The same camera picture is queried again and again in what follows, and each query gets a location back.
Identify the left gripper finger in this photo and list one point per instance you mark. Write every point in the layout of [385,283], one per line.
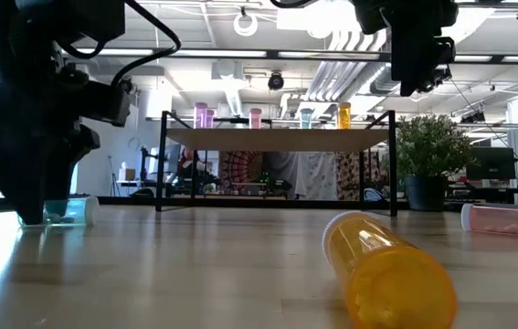
[30,192]

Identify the orange medicine bottle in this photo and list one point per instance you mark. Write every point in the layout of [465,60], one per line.
[386,279]
[344,115]

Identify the red medicine bottle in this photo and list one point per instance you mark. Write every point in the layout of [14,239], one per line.
[255,118]
[505,221]

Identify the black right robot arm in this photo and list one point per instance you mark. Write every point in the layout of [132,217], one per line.
[404,13]

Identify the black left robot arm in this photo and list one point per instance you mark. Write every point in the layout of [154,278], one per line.
[34,27]

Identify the black ceiling spotlight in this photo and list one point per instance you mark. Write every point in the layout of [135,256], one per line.
[126,86]
[276,81]
[441,78]

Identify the potted green plant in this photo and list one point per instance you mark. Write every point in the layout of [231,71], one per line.
[427,146]

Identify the cardboard box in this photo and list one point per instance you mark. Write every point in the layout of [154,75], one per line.
[127,173]

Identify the black computer monitor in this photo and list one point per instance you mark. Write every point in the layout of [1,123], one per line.
[490,163]

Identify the floral patterned hanging cloth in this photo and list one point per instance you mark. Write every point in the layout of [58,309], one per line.
[349,176]

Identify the grey computer monitor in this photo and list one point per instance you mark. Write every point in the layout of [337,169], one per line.
[172,160]

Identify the white patterned hanging cloth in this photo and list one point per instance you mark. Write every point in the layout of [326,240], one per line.
[322,176]

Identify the person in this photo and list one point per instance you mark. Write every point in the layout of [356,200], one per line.
[190,166]

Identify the overhead LED light bar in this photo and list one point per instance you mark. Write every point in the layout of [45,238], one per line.
[222,53]

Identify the mandala patterned tapestry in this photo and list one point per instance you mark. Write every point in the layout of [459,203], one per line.
[235,166]

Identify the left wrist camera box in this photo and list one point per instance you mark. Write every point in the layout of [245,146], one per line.
[108,105]

